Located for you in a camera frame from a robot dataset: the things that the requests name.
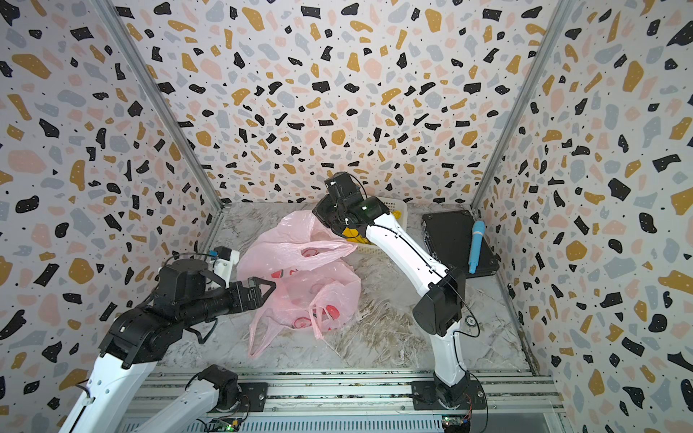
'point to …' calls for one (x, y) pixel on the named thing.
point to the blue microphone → (478, 229)
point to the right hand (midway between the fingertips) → (313, 213)
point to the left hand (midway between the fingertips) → (266, 286)
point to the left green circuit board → (226, 424)
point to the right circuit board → (454, 420)
